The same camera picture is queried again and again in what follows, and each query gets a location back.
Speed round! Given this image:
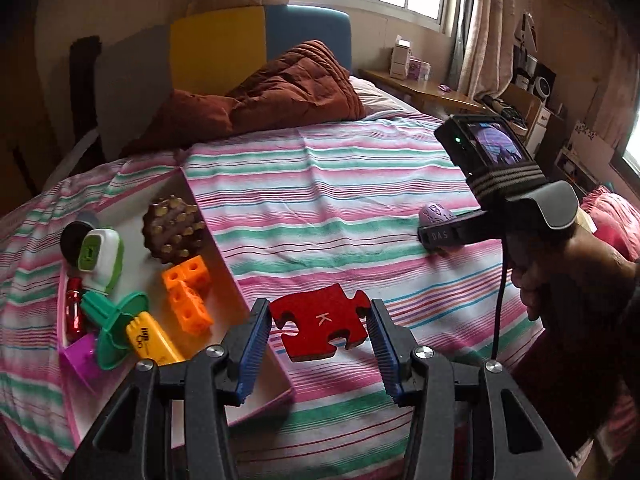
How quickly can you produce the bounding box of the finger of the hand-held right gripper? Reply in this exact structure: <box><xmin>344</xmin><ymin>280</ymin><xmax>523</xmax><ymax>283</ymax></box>
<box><xmin>417</xmin><ymin>211</ymin><xmax>488</xmax><ymax>256</ymax></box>

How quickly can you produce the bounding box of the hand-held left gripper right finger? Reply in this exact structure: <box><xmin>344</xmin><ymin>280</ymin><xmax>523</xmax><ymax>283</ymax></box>
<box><xmin>367</xmin><ymin>298</ymin><xmax>576</xmax><ymax>480</ymax></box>

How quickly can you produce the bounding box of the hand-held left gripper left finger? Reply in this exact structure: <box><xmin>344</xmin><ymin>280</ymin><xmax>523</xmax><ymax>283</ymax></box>
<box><xmin>62</xmin><ymin>298</ymin><xmax>273</xmax><ymax>480</ymax></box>

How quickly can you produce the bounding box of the purple patterned egg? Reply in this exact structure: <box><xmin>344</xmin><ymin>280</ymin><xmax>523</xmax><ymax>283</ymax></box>
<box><xmin>419</xmin><ymin>202</ymin><xmax>458</xmax><ymax>233</ymax></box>

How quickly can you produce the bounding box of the pink-rimmed white cardboard box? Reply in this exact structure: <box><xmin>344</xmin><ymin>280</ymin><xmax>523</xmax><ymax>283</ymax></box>
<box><xmin>56</xmin><ymin>166</ymin><xmax>296</xmax><ymax>453</ymax></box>

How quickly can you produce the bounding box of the red puzzle piece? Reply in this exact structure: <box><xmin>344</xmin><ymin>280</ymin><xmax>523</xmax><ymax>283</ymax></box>
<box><xmin>269</xmin><ymin>283</ymin><xmax>371</xmax><ymax>362</ymax></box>

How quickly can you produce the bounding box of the orange linking cube block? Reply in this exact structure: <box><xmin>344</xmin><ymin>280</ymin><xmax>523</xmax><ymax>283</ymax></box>
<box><xmin>161</xmin><ymin>255</ymin><xmax>215</xmax><ymax>335</ymax></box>

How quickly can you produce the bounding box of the yellow-orange plastic scoop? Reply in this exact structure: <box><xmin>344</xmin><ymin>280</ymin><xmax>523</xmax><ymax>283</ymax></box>
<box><xmin>125</xmin><ymin>311</ymin><xmax>186</xmax><ymax>366</ymax></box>

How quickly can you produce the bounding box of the green plastic spool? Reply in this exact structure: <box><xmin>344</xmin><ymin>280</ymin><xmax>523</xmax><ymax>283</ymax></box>
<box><xmin>80</xmin><ymin>290</ymin><xmax>151</xmax><ymax>372</ymax></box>

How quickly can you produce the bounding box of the brown spiky ball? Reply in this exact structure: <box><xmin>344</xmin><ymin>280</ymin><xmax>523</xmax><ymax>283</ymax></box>
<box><xmin>141</xmin><ymin>197</ymin><xmax>206</xmax><ymax>264</ymax></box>

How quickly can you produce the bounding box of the magenta plastic cup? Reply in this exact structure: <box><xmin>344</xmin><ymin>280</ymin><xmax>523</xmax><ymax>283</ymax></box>
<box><xmin>59</xmin><ymin>332</ymin><xmax>101</xmax><ymax>393</ymax></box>

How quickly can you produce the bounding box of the white green toy camera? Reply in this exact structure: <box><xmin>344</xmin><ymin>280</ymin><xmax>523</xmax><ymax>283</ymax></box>
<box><xmin>76</xmin><ymin>227</ymin><xmax>125</xmax><ymax>293</ymax></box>

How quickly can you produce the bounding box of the red translucent toy bottle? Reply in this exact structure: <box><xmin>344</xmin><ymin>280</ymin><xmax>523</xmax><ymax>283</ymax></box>
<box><xmin>65</xmin><ymin>276</ymin><xmax>87</xmax><ymax>346</ymax></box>

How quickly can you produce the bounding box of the black round toy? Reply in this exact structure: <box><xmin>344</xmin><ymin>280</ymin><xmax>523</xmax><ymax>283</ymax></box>
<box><xmin>60</xmin><ymin>210</ymin><xmax>101</xmax><ymax>263</ymax></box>

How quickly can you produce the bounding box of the person's right forearm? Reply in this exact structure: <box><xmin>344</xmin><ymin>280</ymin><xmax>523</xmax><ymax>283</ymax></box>
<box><xmin>510</xmin><ymin>260</ymin><xmax>640</xmax><ymax>461</ymax></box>

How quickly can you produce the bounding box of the person's right hand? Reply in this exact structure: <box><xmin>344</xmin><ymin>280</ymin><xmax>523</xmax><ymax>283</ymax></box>
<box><xmin>512</xmin><ymin>220</ymin><xmax>640</xmax><ymax>326</ymax></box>

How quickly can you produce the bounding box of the brown cardboard box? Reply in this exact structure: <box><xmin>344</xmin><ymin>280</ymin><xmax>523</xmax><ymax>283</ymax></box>
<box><xmin>492</xmin><ymin>82</ymin><xmax>543</xmax><ymax>136</ymax></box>

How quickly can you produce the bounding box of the black round speaker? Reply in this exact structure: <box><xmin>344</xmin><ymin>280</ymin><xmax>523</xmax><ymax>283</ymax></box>
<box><xmin>530</xmin><ymin>62</ymin><xmax>557</xmax><ymax>111</ymax></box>

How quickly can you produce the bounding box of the pink cloth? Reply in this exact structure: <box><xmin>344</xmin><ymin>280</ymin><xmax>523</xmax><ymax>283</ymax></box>
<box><xmin>580</xmin><ymin>185</ymin><xmax>640</xmax><ymax>261</ymax></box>

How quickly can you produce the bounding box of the wooden bedside table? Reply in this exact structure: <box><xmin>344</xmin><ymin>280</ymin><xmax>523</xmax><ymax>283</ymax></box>
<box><xmin>359</xmin><ymin>67</ymin><xmax>486</xmax><ymax>116</ymax></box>

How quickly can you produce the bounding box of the striped pink green bedsheet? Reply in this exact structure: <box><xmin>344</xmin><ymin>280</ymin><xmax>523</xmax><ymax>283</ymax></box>
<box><xmin>0</xmin><ymin>112</ymin><xmax>551</xmax><ymax>480</ymax></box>

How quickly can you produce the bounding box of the small side window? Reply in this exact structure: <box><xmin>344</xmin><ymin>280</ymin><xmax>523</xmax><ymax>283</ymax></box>
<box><xmin>617</xmin><ymin>110</ymin><xmax>640</xmax><ymax>181</ymax></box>

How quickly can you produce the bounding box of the beige pillow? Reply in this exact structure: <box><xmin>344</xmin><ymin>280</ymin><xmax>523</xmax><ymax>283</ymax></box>
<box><xmin>348</xmin><ymin>76</ymin><xmax>416</xmax><ymax>121</ymax></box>

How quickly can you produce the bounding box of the white carton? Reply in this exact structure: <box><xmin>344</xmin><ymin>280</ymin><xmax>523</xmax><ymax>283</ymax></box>
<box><xmin>390</xmin><ymin>35</ymin><xmax>412</xmax><ymax>80</ymax></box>

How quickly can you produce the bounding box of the brown quilted duvet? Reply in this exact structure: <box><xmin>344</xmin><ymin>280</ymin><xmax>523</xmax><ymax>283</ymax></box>
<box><xmin>120</xmin><ymin>40</ymin><xmax>367</xmax><ymax>158</ymax></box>

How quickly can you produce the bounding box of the grey yellow blue headboard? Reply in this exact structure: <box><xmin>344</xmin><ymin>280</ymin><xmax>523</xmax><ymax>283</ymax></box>
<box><xmin>95</xmin><ymin>4</ymin><xmax>352</xmax><ymax>161</ymax></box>

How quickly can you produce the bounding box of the wooden wardrobe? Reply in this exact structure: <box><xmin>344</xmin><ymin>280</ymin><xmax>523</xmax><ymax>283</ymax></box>
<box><xmin>0</xmin><ymin>10</ymin><xmax>71</xmax><ymax>201</ymax></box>

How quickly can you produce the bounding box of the black cable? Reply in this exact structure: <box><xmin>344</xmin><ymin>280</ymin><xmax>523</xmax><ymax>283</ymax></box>
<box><xmin>492</xmin><ymin>237</ymin><xmax>512</xmax><ymax>361</ymax></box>

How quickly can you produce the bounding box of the white bed side rail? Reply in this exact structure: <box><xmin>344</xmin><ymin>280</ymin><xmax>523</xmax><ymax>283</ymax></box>
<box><xmin>50</xmin><ymin>127</ymin><xmax>101</xmax><ymax>181</ymax></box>

